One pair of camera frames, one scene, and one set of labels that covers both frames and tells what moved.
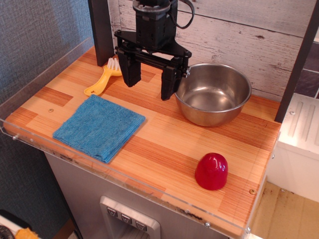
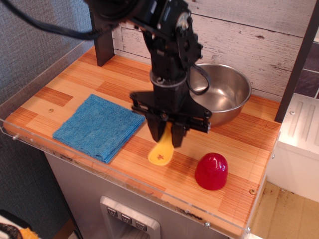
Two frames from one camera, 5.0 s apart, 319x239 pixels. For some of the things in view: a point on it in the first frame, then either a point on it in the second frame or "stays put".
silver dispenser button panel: x=124 y=222 stays put
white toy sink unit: x=294 y=165 stays put
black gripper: x=154 y=39 → x=170 y=102
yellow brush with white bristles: x=113 y=66 → x=162 y=153
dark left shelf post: x=101 y=26 stays put
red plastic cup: x=211 y=172 stays put
